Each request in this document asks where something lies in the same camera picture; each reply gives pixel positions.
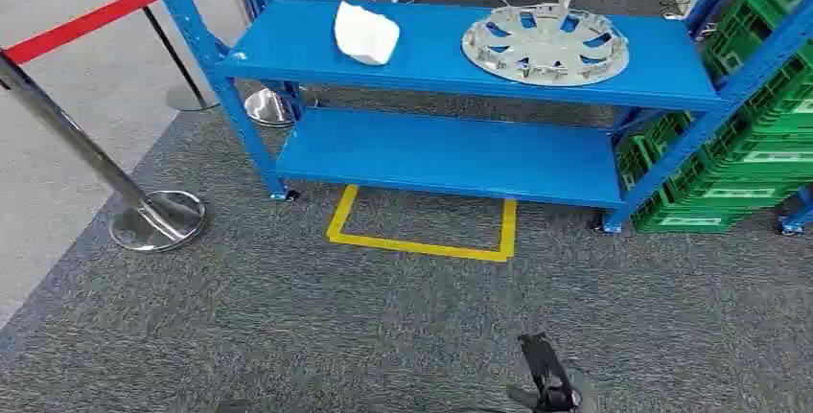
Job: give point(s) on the silver plastic wheel hubcap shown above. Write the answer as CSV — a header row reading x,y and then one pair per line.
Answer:
x,y
545,48

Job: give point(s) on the blue metal shelf rack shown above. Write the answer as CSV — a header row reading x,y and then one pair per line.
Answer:
x,y
444,48

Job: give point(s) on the white plastic moulded part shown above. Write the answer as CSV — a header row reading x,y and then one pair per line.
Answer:
x,y
365,35

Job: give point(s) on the chrome stanchion base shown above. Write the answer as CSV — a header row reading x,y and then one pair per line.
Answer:
x,y
267,108

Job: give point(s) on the red barrier belt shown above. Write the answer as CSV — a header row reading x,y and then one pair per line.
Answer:
x,y
95,16

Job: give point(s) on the black stanchion post with base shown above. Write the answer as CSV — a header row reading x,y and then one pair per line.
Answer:
x,y
159,35

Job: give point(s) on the chrome stanchion post with base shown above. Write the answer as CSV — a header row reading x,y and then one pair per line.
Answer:
x,y
63,127

